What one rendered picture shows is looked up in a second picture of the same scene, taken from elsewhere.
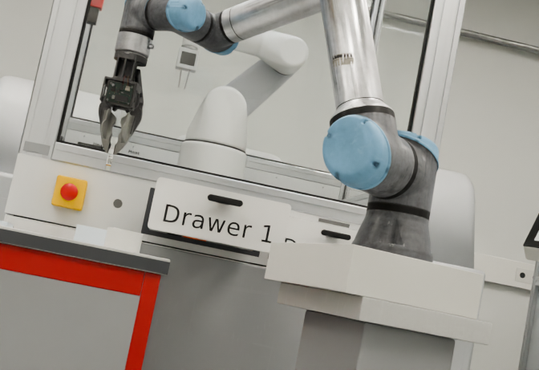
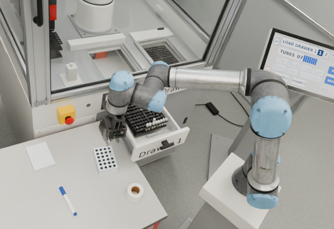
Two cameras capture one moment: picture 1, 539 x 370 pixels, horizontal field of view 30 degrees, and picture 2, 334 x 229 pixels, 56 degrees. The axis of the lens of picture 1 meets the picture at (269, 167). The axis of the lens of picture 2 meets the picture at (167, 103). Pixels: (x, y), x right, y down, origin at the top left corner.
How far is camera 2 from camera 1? 2.01 m
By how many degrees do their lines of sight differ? 61
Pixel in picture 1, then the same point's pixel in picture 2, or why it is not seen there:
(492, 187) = not seen: outside the picture
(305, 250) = (226, 207)
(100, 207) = (80, 109)
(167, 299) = not seen: hidden behind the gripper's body
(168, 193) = (141, 149)
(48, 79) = (37, 72)
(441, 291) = not seen: hidden behind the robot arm
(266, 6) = (202, 87)
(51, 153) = (50, 101)
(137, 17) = (123, 101)
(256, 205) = (176, 135)
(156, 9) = (139, 104)
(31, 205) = (46, 122)
